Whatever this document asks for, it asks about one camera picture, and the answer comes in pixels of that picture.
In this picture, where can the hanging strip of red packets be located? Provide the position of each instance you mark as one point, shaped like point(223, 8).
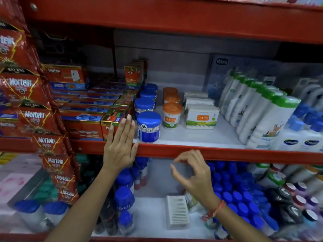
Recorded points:
point(32, 98)

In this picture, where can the row of white green-capped bottles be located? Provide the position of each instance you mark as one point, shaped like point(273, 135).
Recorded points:
point(262, 115)

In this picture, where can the clear box of white buds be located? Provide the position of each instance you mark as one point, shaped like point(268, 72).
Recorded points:
point(177, 211)

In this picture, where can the row of white banded bottles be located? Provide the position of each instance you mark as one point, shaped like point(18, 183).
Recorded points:
point(277, 176)

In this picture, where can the blue-lidded clear jar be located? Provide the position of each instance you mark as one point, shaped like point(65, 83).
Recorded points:
point(148, 94)
point(149, 127)
point(151, 86)
point(144, 105)

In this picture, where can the row of red green boxes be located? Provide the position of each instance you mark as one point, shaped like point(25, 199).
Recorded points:
point(133, 74)

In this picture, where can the cluster of purple-capped small bottles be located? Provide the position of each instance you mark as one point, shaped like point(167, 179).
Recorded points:
point(304, 201)

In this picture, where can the small clear bottle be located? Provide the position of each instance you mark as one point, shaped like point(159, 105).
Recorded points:
point(189, 201)

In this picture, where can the person's left thumb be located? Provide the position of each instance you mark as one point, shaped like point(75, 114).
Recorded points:
point(134, 150)

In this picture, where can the pale blue cardboard box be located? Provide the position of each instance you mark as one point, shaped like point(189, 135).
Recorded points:
point(222, 73)

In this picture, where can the orange-lidded cotton bud jar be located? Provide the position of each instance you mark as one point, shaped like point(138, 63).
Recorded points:
point(172, 115)
point(170, 90)
point(172, 98)

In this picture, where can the group of dark blue-capped bottles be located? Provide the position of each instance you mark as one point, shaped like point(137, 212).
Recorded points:
point(125, 199)

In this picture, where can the person's right thumb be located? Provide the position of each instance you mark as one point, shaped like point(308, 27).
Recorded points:
point(178, 175)

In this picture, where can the white pink printed packet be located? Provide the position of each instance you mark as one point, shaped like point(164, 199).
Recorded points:
point(17, 183)

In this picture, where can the cluster of small blue-capped bottles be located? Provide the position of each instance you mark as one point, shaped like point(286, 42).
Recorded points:
point(239, 196)

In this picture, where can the cluster of green-capped bottles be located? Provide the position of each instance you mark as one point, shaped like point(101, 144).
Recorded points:
point(48, 191)

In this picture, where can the red green small carton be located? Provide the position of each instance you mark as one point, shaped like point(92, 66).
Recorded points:
point(111, 122)

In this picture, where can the white cotton bud box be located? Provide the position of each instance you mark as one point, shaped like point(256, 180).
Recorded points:
point(199, 101)
point(195, 94)
point(201, 117)

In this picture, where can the person's left forearm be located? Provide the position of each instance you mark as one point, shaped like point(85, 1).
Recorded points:
point(83, 206)

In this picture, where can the person's right hand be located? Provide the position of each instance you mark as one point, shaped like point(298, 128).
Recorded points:
point(198, 180)

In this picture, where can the large blue-lidded plastic jar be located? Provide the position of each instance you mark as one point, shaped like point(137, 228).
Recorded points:
point(27, 212)
point(55, 214)

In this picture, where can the person's left middle finger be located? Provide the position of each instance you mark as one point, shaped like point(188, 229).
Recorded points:
point(123, 131)

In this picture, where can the stack of red flat boxes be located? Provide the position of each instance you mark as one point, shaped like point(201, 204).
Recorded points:
point(80, 108)

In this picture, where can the person's right forearm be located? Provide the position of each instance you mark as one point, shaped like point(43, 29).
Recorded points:
point(238, 225)

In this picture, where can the metal bolt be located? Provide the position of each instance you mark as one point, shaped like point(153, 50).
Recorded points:
point(33, 7)

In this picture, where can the red purple packet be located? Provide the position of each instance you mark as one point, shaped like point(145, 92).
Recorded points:
point(8, 122)

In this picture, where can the white blue-capped lotion bottle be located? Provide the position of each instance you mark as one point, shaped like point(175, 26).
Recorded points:
point(287, 138)
point(311, 139)
point(301, 110)
point(314, 117)

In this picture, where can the black pump bottle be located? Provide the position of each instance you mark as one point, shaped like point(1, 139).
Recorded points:
point(291, 213)
point(281, 195)

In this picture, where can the red metal shelf beam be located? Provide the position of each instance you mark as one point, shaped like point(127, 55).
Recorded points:
point(227, 154)
point(176, 20)

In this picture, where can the person's left hand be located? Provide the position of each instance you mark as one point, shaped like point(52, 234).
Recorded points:
point(118, 152)

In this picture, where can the person's left little finger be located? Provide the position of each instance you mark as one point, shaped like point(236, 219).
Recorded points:
point(109, 139)

